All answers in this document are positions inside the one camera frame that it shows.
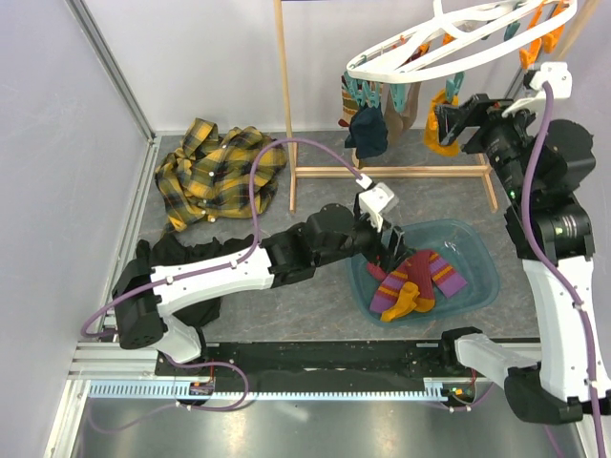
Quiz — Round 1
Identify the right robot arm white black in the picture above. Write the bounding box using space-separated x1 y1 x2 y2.
434 94 610 425

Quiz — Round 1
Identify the maroon purple striped sock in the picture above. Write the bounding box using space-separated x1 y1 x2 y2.
367 262 408 314
404 250 468 313

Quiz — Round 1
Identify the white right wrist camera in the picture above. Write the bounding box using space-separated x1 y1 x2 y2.
501 61 573 118

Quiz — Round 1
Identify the teal plastic tub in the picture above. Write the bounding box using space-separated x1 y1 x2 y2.
348 219 499 328

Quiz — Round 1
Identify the maroon beige striped sock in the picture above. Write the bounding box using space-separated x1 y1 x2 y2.
384 82 421 146
338 76 359 128

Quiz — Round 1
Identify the white oval clip hanger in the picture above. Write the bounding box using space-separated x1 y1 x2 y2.
346 1 578 84

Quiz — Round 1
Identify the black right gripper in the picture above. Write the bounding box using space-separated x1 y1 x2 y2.
436 92 555 203

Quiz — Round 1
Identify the navy blue sock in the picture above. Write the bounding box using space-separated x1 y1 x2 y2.
345 106 388 160

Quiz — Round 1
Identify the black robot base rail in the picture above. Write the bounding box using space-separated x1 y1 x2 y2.
155 339 497 395

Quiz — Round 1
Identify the mustard yellow sock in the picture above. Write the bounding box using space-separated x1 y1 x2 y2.
380 281 419 323
423 88 462 157

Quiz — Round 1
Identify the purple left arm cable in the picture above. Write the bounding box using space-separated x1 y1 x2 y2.
79 137 371 340

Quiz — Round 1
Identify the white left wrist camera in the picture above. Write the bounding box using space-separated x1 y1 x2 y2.
356 174 398 233

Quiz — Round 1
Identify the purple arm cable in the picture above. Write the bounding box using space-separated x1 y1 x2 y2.
519 80 611 458
79 137 371 340

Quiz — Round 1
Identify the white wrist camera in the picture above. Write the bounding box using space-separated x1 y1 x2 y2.
501 61 573 118
356 174 398 233

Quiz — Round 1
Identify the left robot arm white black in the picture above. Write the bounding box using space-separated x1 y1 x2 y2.
113 204 413 375

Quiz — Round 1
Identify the wooden clothes rack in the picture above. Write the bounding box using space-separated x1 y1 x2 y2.
273 1 601 214

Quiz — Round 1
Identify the yellow plaid shirt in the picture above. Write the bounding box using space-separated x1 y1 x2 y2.
154 118 287 232

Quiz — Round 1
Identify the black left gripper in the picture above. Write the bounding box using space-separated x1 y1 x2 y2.
316 206 416 274

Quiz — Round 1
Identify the aluminium corner post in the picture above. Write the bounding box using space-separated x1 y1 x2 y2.
64 0 158 144

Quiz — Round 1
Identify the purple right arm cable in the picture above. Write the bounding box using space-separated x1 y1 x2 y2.
519 80 611 458

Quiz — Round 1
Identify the black garment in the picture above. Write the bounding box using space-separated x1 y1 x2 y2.
128 233 262 328

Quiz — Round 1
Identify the white slotted cable duct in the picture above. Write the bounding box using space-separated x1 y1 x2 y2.
88 380 448 402

